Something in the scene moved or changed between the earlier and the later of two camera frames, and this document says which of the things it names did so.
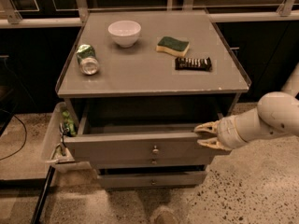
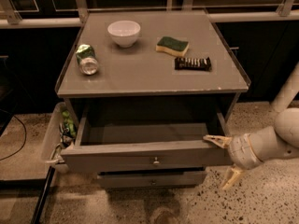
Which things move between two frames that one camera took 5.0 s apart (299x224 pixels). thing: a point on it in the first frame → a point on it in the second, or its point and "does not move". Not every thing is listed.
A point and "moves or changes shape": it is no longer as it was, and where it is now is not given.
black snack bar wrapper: (198, 63) does not move
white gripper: (228, 132) → (241, 150)
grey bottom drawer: (152, 180) does not move
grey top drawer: (145, 142) moves or changes shape
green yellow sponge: (167, 44) does not move
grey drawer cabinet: (139, 84) does not move
